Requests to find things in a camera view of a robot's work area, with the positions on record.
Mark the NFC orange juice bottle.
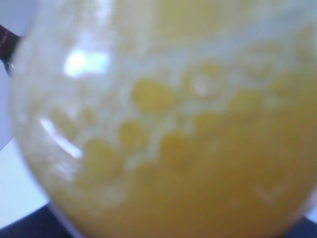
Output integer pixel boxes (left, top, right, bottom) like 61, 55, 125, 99
11, 0, 317, 238

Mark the dark red wine bottle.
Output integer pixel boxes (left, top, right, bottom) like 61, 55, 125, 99
0, 25, 22, 75

